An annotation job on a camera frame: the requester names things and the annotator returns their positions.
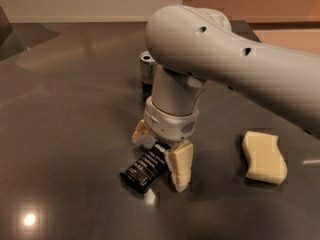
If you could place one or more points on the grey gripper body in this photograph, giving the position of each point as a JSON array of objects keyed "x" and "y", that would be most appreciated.
[{"x": 169, "y": 124}]

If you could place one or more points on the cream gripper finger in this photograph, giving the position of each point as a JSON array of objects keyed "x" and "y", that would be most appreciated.
[
  {"x": 179, "y": 159},
  {"x": 142, "y": 135}
]

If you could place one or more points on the black rxbar chocolate wrapper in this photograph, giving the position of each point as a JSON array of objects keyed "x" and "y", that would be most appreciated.
[{"x": 142, "y": 173}]

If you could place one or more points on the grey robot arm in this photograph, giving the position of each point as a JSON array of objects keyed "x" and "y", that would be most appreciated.
[{"x": 195, "y": 46}]

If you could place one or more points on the silver energy drink can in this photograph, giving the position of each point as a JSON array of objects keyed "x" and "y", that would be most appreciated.
[{"x": 148, "y": 69}]

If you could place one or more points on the yellow curved sponge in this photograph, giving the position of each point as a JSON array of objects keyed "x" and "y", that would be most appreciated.
[{"x": 264, "y": 159}]

